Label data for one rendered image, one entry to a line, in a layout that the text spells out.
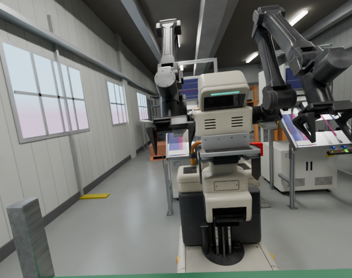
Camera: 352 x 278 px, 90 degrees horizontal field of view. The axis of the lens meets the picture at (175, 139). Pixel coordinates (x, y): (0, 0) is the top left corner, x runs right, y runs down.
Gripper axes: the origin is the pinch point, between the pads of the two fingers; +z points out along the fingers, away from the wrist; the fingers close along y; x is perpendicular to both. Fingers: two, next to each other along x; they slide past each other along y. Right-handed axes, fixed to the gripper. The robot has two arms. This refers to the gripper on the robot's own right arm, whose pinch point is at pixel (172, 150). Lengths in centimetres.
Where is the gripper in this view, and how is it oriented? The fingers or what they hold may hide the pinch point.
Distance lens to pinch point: 50.0
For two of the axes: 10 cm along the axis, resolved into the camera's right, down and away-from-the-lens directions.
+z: 0.6, 9.5, -3.0
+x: 1.1, 2.9, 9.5
